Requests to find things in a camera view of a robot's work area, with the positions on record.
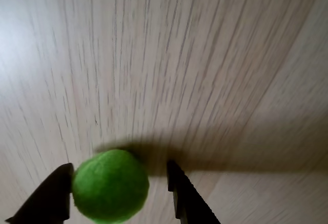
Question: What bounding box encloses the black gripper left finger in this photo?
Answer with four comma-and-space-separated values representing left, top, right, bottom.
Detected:
5, 162, 74, 224

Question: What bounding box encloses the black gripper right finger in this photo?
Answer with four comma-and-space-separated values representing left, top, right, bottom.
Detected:
166, 159, 221, 224

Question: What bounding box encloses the green pompom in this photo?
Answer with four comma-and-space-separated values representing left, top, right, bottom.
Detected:
71, 149, 150, 223

